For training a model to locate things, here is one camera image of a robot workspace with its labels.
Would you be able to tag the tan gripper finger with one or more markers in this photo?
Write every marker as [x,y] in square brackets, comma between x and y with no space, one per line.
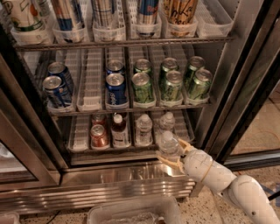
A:
[175,162]
[185,146]

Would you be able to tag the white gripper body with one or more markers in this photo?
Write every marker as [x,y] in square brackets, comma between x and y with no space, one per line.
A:
[198,164]

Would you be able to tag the clear water bottle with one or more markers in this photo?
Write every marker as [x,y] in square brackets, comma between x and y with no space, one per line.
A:
[169,145]
[143,130]
[167,122]

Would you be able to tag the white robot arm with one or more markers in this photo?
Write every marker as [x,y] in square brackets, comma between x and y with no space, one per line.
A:
[240,191]

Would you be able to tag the open fridge glass door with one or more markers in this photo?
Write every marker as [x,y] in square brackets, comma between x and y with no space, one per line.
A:
[241,126]

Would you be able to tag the brown drink bottle white label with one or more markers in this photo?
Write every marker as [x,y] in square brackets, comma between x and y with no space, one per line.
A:
[120,132]

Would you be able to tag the empty white tray bottom shelf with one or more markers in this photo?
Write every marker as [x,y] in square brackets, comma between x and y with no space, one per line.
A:
[79,134]

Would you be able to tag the empty white tray shelf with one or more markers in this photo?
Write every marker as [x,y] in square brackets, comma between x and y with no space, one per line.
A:
[90,90]
[79,134]

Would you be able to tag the empty white tray middle shelf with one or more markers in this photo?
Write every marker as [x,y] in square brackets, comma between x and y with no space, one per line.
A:
[90,90]

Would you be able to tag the stainless steel fridge cabinet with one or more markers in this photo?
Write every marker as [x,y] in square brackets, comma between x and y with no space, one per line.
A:
[89,178]

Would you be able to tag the empty clear tray top shelf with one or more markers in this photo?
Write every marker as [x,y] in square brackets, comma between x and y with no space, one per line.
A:
[213,20]

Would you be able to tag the left fridge glass door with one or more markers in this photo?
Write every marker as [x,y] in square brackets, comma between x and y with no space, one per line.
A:
[29,167]

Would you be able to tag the white tall can top shelf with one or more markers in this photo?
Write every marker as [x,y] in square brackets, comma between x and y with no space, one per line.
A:
[23,15]

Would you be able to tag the clear plastic bin on floor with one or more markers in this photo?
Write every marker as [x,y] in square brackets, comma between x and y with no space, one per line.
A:
[141,210]

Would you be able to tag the green can front middle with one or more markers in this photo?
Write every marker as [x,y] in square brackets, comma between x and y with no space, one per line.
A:
[171,86]

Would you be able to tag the green can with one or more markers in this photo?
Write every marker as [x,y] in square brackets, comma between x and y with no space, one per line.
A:
[171,86]
[200,84]
[142,87]
[194,63]
[168,64]
[142,65]

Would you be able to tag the green can front right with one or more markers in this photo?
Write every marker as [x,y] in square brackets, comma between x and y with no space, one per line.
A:
[200,84]

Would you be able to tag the green can front left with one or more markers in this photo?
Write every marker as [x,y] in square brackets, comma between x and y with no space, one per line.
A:
[142,87]

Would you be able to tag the red soda can front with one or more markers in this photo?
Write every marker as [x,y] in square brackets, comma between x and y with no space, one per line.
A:
[99,137]

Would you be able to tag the red soda can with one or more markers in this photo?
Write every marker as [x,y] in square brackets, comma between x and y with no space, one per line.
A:
[99,119]
[99,137]

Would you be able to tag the black stand leg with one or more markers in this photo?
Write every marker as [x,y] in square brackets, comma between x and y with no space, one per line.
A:
[274,195]

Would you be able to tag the green can rear right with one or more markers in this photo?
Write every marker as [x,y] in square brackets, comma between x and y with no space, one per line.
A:
[194,63]

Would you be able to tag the green can rear middle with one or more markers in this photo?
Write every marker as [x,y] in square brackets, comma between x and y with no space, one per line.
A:
[168,64]

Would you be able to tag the blue pepsi can front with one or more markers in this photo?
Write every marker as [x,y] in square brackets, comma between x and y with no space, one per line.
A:
[116,87]

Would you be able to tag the blue pepsi can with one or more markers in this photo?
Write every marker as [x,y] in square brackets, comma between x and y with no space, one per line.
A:
[116,87]
[115,66]

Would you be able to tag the red soda can rear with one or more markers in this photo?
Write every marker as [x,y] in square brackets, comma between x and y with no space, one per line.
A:
[99,119]

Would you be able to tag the green can rear left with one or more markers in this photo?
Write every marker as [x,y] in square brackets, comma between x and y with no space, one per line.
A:
[142,65]

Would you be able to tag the blue pepsi can rear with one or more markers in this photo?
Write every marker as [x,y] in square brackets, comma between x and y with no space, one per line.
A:
[115,66]

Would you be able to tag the gold patterned tall can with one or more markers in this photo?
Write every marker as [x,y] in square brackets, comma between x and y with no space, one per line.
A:
[180,12]

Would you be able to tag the blue soda can front left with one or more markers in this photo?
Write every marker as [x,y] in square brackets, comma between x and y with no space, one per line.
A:
[58,91]

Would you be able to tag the blue soda can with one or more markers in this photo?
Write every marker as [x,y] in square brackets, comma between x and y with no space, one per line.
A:
[59,69]
[58,91]

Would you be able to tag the blue red tall can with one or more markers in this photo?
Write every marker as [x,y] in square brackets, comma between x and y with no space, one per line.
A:
[147,12]

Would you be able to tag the blue soda can rear left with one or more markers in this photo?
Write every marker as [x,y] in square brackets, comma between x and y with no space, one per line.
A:
[59,69]

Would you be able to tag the striped silver tall can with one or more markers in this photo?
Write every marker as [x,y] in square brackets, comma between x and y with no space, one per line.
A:
[104,13]

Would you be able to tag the blue silver tall can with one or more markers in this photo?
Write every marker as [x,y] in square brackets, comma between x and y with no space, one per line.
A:
[68,14]

